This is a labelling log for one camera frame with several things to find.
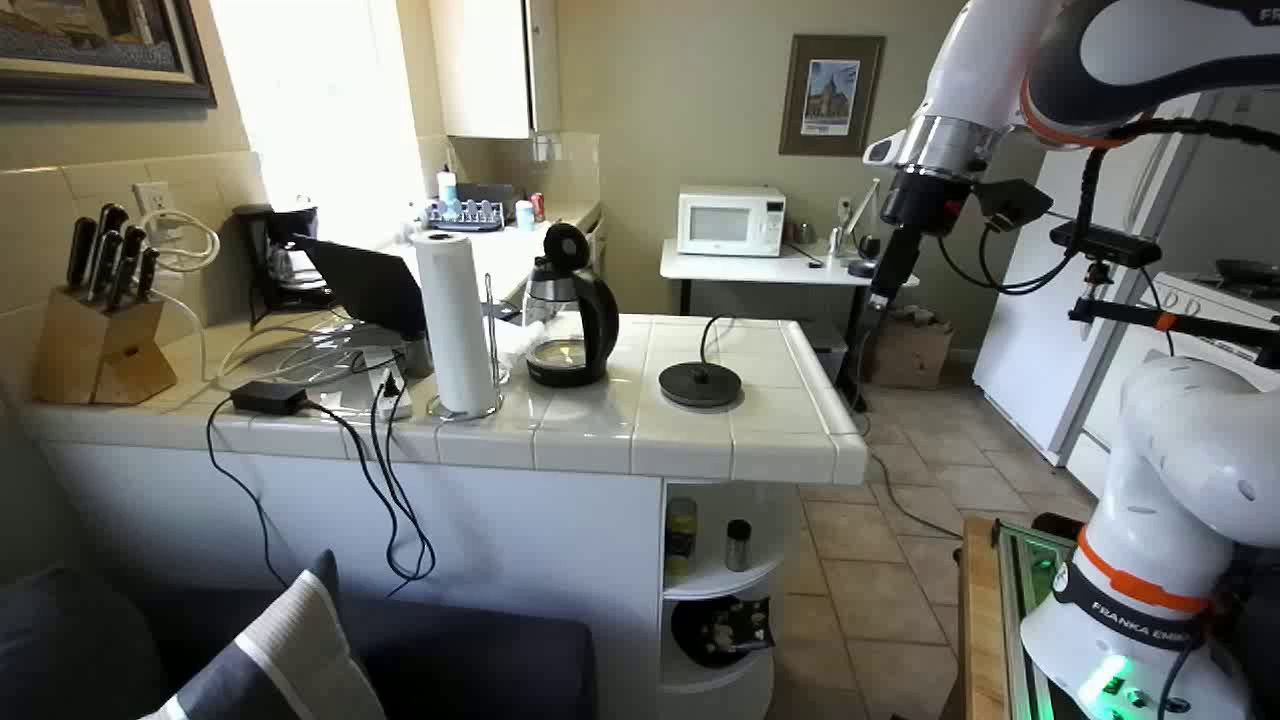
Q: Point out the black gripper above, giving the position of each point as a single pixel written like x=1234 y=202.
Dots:
x=919 y=207

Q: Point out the black glass electric kettle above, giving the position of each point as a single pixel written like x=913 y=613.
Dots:
x=571 y=308

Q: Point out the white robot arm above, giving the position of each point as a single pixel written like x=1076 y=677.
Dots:
x=1194 y=475

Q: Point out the black round kettle base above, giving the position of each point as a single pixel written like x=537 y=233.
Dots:
x=701 y=384

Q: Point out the white side table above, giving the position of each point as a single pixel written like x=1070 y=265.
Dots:
x=824 y=296

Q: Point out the cardboard box on floor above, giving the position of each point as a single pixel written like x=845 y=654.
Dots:
x=911 y=354

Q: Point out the white microwave oven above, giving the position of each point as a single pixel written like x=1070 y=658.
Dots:
x=728 y=223

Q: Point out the white refrigerator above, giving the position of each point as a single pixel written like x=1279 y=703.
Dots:
x=1194 y=196

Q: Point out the wooden robot mounting board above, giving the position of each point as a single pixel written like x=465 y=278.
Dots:
x=1006 y=575

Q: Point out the bottle on shelf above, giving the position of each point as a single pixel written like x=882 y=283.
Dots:
x=680 y=536

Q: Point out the white paper towel roll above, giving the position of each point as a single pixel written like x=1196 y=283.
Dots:
x=455 y=327

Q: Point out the clear plastic water bottle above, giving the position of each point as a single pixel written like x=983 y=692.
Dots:
x=445 y=194

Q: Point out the black open laptop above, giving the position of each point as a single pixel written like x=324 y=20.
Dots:
x=368 y=286

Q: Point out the black coffee maker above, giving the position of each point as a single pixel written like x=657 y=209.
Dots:
x=281 y=270

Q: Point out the black power adapter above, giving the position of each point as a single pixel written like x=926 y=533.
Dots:
x=269 y=396

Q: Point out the grey white striped pillow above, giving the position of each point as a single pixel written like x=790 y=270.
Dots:
x=292 y=663

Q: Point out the wooden knife block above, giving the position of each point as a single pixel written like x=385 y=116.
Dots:
x=92 y=359

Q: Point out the dark framed painting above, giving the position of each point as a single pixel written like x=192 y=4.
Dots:
x=102 y=53

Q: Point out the dark blue sofa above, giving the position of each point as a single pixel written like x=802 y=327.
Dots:
x=80 y=651

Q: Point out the black camera on stand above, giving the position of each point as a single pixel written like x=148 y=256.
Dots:
x=1106 y=244

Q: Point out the framed picture on wall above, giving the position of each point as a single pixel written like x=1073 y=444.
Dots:
x=828 y=92

